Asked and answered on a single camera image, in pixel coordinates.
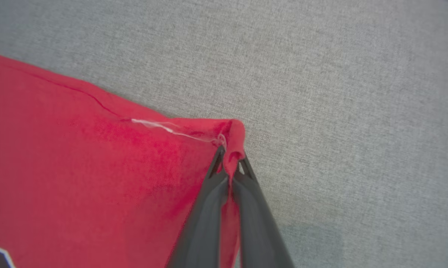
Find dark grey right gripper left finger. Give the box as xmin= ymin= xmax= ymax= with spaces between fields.
xmin=165 ymin=145 xmax=232 ymax=268

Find grey fabric sofa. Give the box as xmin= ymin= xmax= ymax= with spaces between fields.
xmin=0 ymin=0 xmax=448 ymax=268

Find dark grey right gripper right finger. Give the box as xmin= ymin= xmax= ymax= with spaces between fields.
xmin=231 ymin=156 xmax=296 ymax=268

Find red white Bulls jersey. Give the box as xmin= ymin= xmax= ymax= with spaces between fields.
xmin=0 ymin=51 xmax=247 ymax=268

